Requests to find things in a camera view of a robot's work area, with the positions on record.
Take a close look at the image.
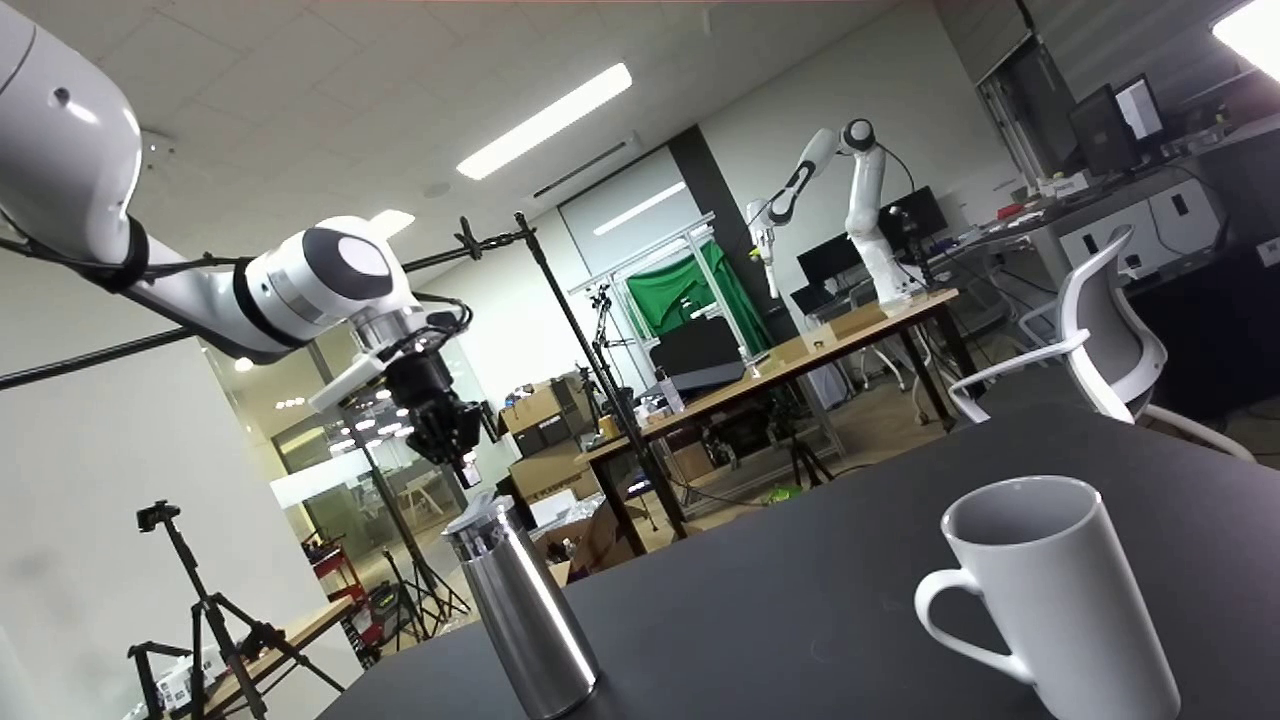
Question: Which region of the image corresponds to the lit monitor on shelf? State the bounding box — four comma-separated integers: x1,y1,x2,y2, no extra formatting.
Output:
1111,72,1171,148

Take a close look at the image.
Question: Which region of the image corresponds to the cardboard box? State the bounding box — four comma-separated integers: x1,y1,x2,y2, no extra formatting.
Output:
509,446,608,513
501,376,595,458

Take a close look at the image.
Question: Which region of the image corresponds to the wrist camera mount plate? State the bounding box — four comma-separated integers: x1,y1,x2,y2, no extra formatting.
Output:
309,320,462,417

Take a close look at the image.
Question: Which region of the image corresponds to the white ceramic mug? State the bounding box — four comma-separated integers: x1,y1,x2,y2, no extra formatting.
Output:
910,472,1182,720

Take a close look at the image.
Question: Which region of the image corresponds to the stainless steel flask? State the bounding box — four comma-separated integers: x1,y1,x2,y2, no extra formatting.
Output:
439,493,605,720

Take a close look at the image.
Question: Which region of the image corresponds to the bright ceiling light panel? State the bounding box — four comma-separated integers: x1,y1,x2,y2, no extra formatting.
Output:
1207,0,1280,90

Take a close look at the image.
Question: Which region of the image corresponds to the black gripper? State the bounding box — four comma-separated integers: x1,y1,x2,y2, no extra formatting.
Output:
384,354,493,493

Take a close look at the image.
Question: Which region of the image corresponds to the black boom stand pole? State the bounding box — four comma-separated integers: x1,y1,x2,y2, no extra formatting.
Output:
0,214,690,545

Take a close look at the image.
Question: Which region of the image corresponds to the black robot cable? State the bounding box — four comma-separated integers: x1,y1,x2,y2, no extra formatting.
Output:
0,234,480,368

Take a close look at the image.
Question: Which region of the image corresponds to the white office chair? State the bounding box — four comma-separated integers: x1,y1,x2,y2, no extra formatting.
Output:
949,234,1254,465

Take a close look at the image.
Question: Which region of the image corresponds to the black tripod with camera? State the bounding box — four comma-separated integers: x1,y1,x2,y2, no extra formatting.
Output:
133,495,351,720

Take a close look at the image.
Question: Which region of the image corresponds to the black computer monitor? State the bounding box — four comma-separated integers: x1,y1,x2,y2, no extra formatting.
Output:
877,186,952,263
796,234,870,293

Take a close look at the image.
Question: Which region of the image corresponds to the green screen backdrop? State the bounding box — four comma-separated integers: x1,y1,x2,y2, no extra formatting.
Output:
620,236,777,356

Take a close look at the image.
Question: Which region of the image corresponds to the long wooden desk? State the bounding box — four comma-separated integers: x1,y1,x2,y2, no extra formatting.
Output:
584,285,985,556

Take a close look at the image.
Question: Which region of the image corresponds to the white cabinet unit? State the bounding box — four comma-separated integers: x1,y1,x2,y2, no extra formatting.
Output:
1056,178,1224,280

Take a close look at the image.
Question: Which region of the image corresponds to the black light stand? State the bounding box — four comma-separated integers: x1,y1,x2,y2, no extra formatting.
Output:
348,423,472,632

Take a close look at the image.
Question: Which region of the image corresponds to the long ceiling light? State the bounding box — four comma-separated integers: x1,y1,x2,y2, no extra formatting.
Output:
362,210,421,244
450,60,634,186

